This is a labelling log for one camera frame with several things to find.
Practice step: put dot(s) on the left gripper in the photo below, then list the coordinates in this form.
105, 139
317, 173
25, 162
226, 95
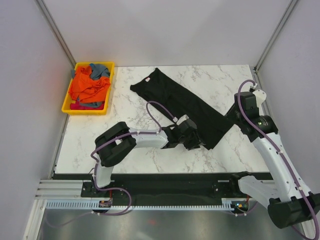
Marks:
195, 142

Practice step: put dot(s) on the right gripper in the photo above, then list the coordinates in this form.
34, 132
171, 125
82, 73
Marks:
229, 115

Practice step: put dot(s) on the black t-shirt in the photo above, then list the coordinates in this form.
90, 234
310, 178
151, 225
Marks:
179, 101

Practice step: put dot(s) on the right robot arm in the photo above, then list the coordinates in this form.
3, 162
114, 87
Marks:
289, 201

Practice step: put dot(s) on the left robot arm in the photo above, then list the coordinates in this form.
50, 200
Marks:
116, 143

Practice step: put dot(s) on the grey t-shirt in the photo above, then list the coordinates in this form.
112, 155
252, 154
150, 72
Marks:
93, 72

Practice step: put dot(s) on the pink t-shirt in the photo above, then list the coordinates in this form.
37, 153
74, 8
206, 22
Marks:
87, 106

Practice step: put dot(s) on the orange t-shirt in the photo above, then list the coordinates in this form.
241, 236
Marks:
85, 89

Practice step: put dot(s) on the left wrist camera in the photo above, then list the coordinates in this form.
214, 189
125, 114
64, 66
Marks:
183, 120

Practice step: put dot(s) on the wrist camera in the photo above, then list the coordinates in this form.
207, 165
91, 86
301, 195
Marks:
183, 120
260, 95

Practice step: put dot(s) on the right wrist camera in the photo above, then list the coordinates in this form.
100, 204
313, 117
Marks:
260, 95

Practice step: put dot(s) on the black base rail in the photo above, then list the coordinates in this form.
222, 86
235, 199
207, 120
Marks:
172, 188

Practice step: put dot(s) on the white slotted cable duct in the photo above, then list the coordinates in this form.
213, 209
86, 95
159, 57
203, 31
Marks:
223, 204

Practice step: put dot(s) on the left aluminium frame post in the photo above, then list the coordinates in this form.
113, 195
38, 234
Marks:
55, 30

